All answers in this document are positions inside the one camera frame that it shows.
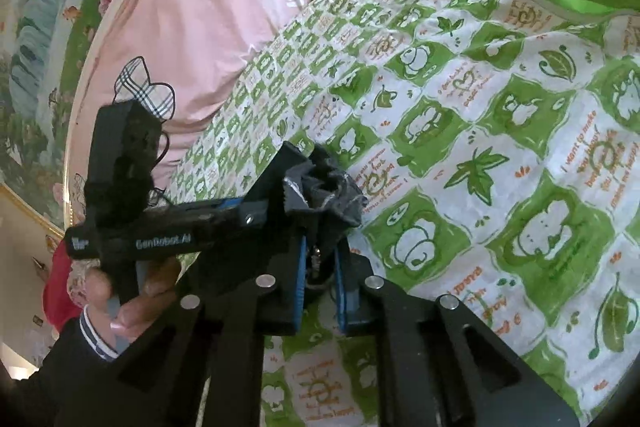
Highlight person's left forearm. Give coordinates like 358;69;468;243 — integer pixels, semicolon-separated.
36;306;132;427

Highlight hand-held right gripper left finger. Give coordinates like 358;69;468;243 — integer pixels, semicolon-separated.
65;233;308;427

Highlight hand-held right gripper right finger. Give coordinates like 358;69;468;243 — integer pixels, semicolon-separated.
334;246;582;427

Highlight person's left hand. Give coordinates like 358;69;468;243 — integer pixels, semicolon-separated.
85;256;183;333

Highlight green and white printed blanket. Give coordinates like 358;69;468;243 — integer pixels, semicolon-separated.
167;0;640;427

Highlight dark grey pants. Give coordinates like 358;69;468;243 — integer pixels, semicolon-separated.
282;146;369;308

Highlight red cloth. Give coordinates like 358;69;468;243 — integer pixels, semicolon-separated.
42;246;87;334

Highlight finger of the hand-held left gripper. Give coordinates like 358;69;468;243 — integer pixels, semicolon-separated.
244;140;312;234

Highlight pink plaid-heart bed sheet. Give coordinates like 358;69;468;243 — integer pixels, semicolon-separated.
65;0;432;230

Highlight landscape wall poster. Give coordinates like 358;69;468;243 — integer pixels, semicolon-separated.
0;0;187;230

